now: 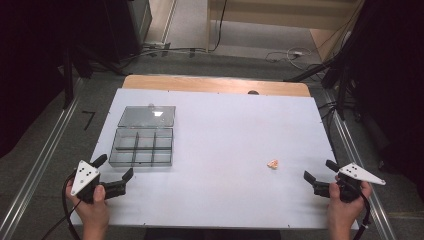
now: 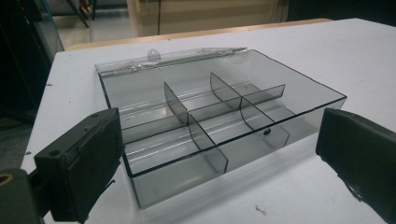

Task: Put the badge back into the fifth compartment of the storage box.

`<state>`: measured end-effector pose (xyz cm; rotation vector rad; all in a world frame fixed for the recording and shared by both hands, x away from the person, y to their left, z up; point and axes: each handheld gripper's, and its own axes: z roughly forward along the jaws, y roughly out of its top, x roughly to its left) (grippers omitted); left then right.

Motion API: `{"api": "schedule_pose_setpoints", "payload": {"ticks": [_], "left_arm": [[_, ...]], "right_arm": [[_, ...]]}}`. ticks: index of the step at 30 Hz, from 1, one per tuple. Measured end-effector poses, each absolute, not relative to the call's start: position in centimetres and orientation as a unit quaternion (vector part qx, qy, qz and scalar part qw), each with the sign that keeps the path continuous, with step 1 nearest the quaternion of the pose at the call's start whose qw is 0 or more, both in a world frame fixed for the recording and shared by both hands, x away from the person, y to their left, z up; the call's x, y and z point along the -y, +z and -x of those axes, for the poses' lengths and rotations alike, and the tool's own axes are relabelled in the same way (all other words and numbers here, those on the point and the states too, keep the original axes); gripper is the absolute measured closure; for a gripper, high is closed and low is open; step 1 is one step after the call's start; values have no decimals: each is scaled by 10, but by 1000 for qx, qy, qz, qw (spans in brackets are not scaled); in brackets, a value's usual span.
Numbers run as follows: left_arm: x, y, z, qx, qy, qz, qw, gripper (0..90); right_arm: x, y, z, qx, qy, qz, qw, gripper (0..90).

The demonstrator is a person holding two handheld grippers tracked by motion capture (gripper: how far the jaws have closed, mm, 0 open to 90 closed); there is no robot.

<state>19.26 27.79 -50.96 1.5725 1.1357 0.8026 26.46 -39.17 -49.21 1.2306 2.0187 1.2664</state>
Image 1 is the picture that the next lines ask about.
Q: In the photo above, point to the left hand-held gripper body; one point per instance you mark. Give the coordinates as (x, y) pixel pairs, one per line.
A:
(85, 176)

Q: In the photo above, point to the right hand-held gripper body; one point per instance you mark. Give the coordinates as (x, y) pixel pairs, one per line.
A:
(354, 181)

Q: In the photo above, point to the person's right hand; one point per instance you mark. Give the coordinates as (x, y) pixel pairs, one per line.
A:
(345, 210)

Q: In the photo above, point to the person's left hand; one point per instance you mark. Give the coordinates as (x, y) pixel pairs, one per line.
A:
(95, 209)

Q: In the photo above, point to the clear plastic compartment box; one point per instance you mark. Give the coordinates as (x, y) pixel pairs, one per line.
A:
(144, 143)

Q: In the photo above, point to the small orange object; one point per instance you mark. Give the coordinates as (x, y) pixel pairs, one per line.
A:
(273, 164)

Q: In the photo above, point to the black metal stand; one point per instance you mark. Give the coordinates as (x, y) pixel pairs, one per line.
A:
(68, 80)

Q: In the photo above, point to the white table cover board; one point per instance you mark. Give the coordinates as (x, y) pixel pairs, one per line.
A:
(220, 166)

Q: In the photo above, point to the black curtain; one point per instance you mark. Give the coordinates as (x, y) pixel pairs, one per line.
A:
(36, 50)
(393, 73)

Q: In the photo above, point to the wooden table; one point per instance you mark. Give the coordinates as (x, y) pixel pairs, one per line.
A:
(213, 84)

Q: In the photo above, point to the light wooden furniture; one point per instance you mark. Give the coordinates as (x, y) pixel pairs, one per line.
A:
(283, 16)

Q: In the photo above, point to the metal floor rail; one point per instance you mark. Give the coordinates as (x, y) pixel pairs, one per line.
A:
(36, 173)
(363, 173)

